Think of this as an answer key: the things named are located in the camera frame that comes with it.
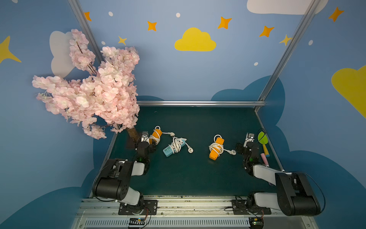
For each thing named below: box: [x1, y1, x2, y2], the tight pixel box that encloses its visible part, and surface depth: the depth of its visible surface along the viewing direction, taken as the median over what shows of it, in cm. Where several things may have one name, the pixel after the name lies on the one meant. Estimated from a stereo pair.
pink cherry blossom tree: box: [31, 29, 140, 140], surface depth 58 cm
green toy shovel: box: [257, 131, 270, 157], surface depth 103 cm
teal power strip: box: [162, 137, 186, 157], surface depth 93 cm
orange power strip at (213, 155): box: [208, 136, 225, 161], surface depth 92 cm
